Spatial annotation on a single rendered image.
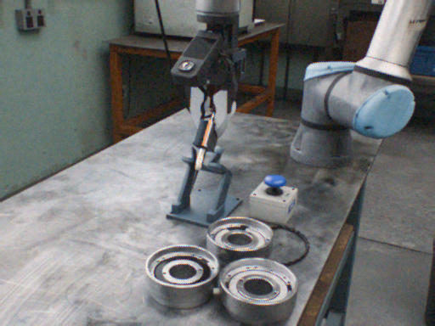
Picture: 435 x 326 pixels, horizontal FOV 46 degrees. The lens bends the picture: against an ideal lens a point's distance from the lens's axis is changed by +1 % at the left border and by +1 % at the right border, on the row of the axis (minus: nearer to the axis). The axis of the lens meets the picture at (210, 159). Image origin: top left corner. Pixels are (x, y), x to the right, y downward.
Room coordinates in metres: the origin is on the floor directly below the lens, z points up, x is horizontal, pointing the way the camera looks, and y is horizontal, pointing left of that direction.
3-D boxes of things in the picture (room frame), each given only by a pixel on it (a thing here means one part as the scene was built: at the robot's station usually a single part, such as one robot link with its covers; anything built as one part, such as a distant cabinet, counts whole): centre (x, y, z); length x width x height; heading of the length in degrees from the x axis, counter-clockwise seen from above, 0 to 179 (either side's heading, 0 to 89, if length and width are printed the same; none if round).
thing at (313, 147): (1.15, -0.27, 0.85); 0.15 x 0.15 x 0.10
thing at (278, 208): (0.85, -0.12, 0.82); 0.08 x 0.07 x 0.05; 156
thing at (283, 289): (0.57, -0.07, 0.82); 0.08 x 0.08 x 0.02
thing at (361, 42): (4.10, -1.25, 0.64); 0.49 x 0.40 x 0.37; 71
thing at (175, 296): (0.60, 0.03, 0.82); 0.10 x 0.10 x 0.04
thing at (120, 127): (3.48, 0.05, 0.39); 1.50 x 0.62 x 0.78; 156
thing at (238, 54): (0.88, -0.01, 1.10); 0.09 x 0.08 x 0.12; 155
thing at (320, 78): (1.14, -0.27, 0.97); 0.13 x 0.12 x 0.14; 25
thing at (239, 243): (0.70, -0.05, 0.82); 0.10 x 0.10 x 0.04
